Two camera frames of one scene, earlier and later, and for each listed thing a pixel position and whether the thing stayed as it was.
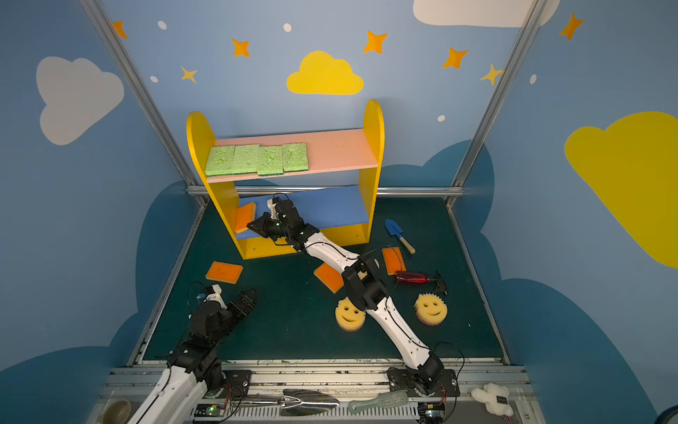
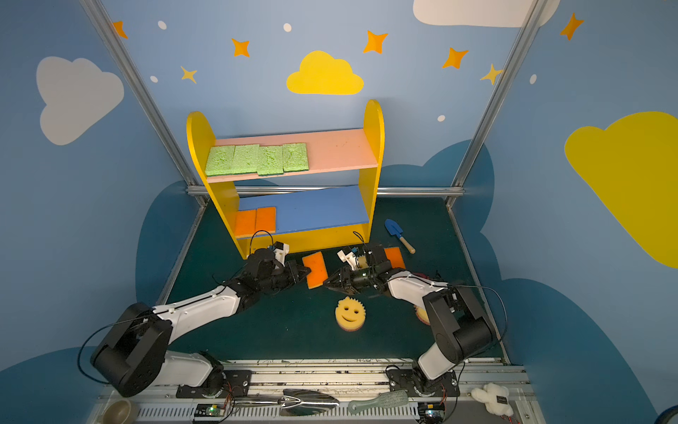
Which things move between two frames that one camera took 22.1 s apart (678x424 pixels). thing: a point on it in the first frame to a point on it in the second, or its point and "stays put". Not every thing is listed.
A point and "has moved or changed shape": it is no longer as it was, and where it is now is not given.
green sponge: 270,160 stays put
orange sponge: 224,272 to 319,273
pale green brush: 387,399 stays put
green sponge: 220,161 stays put
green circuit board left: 209,410 stays put
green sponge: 245,159 stays put
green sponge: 295,157 stays put
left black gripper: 239,303 to 289,271
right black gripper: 267,227 to 346,278
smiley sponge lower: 349,317 stays put
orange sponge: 244,215 has moved or changed shape
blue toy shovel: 394,230 stays put
